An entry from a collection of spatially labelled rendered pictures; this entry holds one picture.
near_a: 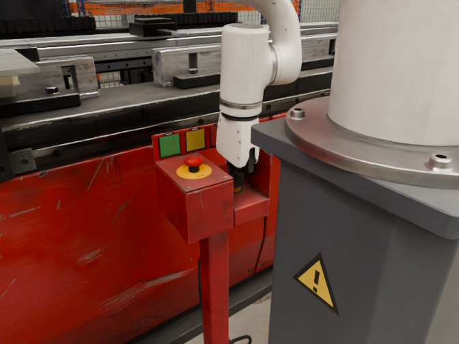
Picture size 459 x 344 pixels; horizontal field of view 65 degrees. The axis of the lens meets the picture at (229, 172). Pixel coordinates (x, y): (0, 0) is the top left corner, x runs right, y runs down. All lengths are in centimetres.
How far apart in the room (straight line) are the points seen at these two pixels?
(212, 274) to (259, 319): 62
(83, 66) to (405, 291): 83
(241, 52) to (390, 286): 48
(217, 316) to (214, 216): 35
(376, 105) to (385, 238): 9
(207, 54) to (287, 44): 43
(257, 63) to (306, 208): 41
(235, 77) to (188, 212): 26
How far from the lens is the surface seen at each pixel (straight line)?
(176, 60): 104
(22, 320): 105
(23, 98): 90
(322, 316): 35
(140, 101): 90
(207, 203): 70
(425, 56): 26
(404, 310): 30
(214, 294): 94
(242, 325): 146
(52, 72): 94
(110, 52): 124
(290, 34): 71
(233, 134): 71
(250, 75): 66
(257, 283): 154
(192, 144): 81
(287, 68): 70
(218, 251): 86
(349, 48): 28
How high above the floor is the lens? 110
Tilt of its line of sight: 26 degrees down
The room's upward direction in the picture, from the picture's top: straight up
